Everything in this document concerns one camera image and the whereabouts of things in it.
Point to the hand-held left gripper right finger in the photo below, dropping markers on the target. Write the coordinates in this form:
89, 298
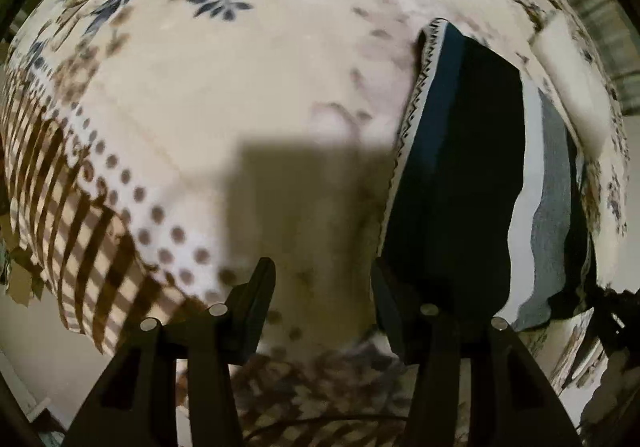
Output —
395, 317

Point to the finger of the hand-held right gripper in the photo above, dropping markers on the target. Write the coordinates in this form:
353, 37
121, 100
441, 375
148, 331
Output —
607, 317

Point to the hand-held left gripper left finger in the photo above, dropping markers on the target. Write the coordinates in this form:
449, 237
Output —
252, 312

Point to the grey small garment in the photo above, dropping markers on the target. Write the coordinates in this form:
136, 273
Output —
550, 227

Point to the white small garment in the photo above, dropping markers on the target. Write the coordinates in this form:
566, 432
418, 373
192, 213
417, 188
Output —
525, 177

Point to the black garment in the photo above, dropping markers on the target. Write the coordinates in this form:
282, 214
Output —
490, 177

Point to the cream floral blanket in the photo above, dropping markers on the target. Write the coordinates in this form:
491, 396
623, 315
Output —
200, 102

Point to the tan jagged leaf decoration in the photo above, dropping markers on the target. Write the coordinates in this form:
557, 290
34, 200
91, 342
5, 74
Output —
20, 277

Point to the cream plain cloth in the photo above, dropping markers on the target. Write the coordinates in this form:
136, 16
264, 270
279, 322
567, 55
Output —
575, 77

